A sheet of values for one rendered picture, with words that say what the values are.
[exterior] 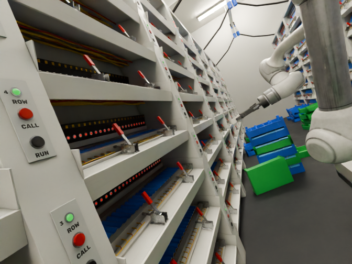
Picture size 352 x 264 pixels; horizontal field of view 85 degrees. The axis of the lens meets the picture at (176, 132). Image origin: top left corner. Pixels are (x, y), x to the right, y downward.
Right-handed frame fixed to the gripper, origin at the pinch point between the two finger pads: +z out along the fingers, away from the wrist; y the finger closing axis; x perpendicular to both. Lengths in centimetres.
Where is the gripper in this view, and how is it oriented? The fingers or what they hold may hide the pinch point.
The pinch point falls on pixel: (235, 119)
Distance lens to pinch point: 123.9
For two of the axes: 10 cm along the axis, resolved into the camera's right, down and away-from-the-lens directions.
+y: 3.4, -1.5, 9.3
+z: -7.6, 5.4, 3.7
